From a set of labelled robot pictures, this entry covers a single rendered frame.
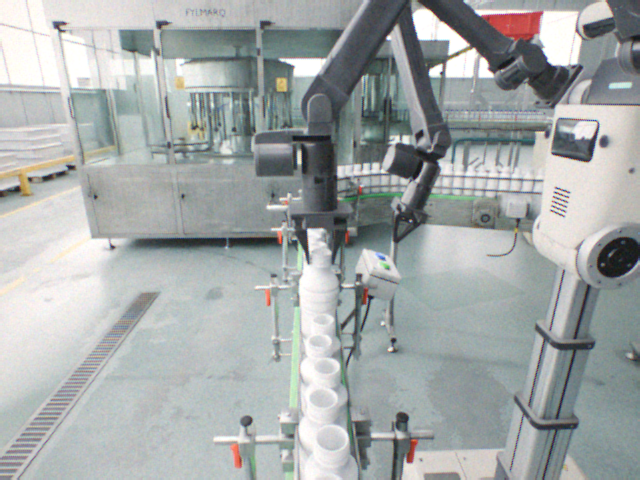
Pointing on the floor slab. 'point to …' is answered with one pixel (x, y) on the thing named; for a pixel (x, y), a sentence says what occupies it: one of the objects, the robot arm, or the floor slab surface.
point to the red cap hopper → (522, 25)
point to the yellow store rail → (31, 171)
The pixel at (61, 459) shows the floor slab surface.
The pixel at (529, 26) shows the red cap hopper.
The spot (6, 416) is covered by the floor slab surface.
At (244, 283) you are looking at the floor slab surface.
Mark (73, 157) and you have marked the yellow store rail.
